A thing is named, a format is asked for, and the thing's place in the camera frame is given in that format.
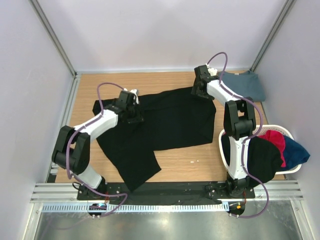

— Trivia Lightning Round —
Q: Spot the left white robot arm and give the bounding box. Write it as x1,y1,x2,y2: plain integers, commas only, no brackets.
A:
51,88,144,200

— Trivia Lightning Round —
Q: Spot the aluminium corner post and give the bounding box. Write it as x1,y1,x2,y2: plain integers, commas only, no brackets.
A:
28,0,77,78
249,0,296,72

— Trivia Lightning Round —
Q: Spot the white laundry basket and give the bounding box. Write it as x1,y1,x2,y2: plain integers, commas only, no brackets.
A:
218,124,303,176

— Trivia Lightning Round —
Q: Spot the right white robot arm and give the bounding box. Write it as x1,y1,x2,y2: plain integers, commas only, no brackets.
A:
191,64,256,198

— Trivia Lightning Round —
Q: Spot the black t-shirt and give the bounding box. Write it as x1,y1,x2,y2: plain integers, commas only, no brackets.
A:
96,87,216,192

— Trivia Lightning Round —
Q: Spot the left aluminium corner post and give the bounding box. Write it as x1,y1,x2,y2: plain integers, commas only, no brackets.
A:
28,0,77,78

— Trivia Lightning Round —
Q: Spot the aluminium front rail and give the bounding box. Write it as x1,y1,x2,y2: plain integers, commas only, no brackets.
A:
31,180,303,205

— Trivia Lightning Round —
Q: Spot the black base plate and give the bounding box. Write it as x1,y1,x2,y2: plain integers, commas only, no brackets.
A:
76,181,256,206

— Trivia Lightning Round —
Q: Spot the right aluminium corner post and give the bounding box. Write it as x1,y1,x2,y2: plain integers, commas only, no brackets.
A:
249,0,296,72

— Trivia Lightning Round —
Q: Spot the black garment in basket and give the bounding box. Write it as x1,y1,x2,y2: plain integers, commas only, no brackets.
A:
221,129,285,188

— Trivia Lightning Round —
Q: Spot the folded teal t-shirt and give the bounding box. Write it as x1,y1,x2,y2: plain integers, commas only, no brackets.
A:
222,70,266,102

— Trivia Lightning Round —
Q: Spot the white slotted cable duct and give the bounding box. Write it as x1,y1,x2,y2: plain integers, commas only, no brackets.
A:
41,202,229,213

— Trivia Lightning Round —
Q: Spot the navy garment in basket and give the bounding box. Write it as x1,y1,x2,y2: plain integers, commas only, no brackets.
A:
283,136,310,170

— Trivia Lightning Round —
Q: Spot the red garment in basket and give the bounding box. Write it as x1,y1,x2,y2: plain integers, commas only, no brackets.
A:
258,130,286,168

